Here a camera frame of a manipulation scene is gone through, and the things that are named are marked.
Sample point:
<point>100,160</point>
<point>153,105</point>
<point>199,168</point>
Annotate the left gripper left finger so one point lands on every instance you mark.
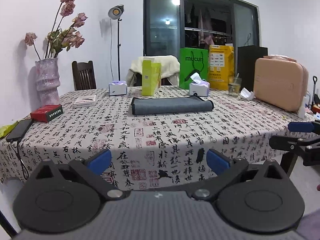
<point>97,163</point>

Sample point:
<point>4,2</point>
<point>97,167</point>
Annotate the drinking glass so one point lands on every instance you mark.
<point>234,85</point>

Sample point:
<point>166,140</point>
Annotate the purple and grey towel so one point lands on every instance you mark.
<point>170,105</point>

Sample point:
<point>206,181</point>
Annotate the black smartphone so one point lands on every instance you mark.
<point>19,131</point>

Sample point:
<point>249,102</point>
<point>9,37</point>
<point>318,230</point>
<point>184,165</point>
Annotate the red and green box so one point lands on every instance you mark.
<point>46,113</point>

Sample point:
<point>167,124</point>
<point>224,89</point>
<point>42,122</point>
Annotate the pink ceramic vase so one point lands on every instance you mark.
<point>47,81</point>

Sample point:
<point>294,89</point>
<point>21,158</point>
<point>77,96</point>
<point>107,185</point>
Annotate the left white tissue box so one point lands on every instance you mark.
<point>116,88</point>

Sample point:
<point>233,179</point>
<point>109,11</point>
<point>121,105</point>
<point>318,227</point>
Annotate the white bottle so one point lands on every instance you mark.
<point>301,111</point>

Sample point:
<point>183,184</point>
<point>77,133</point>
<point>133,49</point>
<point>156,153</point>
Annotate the yellow paper bag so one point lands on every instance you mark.
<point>221,66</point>

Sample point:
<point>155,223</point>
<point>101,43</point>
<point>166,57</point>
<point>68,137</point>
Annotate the green snack packet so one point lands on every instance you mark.
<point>5,130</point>

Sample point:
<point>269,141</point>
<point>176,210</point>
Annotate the white tissue box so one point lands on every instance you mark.
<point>199,86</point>
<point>116,88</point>

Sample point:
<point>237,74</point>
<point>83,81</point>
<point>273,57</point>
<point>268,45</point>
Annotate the pink hard case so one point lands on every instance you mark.
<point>280,81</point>

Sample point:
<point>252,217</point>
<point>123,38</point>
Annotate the dark wooden chair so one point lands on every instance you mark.
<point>83,75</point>

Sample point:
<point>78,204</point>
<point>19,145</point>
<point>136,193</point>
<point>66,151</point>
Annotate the green mucun paper bag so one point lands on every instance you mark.
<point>192,60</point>

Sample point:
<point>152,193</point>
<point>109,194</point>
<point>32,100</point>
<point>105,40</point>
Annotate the cream cloth on chair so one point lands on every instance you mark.
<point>170,69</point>

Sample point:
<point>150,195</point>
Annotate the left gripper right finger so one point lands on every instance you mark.
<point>222,165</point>

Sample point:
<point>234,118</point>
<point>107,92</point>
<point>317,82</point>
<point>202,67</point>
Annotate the flat white pink box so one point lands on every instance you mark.
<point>85,101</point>

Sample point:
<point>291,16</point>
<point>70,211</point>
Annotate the dark framed window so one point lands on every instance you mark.
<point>170,25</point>

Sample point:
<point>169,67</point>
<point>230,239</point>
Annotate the crumpled white paper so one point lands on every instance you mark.
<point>247,95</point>

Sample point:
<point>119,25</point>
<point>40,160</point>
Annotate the calligraphy print tablecloth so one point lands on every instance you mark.
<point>153,150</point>

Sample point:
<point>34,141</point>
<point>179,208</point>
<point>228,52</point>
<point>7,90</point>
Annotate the yellow-green carton box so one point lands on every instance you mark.
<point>151,77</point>

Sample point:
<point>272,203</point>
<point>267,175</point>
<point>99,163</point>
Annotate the studio light on stand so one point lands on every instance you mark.
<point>115,14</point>

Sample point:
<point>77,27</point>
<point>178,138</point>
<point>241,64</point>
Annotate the dried pink roses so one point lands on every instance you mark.
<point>59,39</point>

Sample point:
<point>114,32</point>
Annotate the right white tissue box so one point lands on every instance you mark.
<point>199,86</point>

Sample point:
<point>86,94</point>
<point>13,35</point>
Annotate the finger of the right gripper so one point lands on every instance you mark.
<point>313,126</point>
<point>284,143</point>

